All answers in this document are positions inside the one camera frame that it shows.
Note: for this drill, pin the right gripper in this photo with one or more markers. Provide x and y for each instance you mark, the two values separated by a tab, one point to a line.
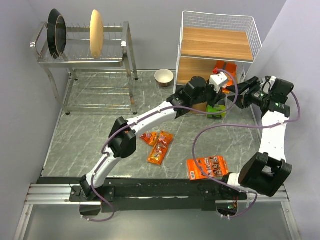
251	83

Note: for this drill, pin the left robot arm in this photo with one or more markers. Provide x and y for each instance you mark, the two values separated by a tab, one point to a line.
122	141

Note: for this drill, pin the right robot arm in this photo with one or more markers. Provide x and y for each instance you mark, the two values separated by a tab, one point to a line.
268	169

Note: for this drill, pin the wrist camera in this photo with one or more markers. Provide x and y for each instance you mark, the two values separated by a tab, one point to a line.
268	83
218	81

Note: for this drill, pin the beige plate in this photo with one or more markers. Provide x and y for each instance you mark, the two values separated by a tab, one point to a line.
96	34

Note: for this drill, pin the orange razor bag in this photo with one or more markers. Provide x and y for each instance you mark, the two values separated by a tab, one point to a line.
149	138
160	148

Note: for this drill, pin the white brown bowl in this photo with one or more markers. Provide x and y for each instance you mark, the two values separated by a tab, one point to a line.
164	77

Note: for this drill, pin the orange razor pack back side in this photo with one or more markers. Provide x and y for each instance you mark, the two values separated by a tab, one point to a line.
214	166

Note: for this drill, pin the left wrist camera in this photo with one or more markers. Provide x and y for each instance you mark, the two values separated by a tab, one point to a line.
218	81

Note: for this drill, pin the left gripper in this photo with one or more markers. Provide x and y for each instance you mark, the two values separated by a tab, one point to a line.
217	97

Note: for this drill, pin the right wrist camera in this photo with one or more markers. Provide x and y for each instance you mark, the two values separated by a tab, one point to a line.
268	83

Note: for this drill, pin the white wire wooden shelf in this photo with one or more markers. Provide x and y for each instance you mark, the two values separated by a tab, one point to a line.
206	38

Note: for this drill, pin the steel dish rack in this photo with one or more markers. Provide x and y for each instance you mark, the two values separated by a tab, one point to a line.
81	83

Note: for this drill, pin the black plate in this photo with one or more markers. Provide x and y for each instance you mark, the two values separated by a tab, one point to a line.
56	33

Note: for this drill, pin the orange Gillette Fusion pack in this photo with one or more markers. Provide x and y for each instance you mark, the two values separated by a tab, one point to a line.
231	68

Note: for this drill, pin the black green razor box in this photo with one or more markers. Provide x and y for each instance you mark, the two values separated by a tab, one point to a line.
218	110

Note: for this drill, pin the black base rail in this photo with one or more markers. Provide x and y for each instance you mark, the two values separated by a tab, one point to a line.
136	194

